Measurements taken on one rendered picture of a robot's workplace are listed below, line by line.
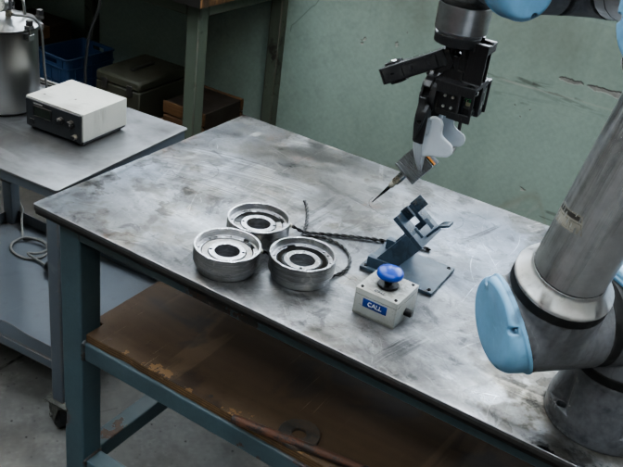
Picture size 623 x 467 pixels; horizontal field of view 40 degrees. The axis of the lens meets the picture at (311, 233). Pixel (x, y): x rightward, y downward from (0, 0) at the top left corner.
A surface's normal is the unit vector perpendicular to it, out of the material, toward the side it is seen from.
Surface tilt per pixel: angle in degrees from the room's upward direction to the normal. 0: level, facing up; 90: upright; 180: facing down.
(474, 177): 90
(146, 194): 0
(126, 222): 0
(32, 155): 0
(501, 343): 97
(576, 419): 72
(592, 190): 95
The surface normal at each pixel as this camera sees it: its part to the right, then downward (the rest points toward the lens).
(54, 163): 0.12, -0.86
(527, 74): -0.54, 0.36
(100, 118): 0.87, 0.32
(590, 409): -0.57, 0.04
